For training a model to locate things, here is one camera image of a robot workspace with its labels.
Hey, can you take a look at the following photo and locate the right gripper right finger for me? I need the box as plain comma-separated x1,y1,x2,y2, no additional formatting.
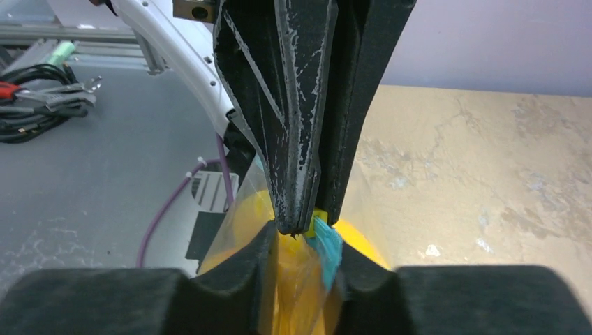
331,246,591,334

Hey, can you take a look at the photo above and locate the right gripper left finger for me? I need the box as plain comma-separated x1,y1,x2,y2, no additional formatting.
1,222,278,334

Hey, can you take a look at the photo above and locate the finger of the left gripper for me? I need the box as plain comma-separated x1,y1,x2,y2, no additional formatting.
214,1,338,235
316,0,415,225

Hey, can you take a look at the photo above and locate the yellow banana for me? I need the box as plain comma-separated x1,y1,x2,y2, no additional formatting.
198,189,392,335

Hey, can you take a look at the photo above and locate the clear zip top bag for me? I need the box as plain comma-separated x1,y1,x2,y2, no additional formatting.
198,155,394,335

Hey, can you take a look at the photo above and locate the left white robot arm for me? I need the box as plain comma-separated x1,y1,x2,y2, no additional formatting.
111,1,415,235

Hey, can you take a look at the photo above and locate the grey pliers tool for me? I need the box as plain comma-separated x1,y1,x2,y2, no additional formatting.
1,76,103,112

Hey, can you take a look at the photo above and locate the black cable bundle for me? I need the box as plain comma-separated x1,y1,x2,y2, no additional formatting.
0,62,89,145

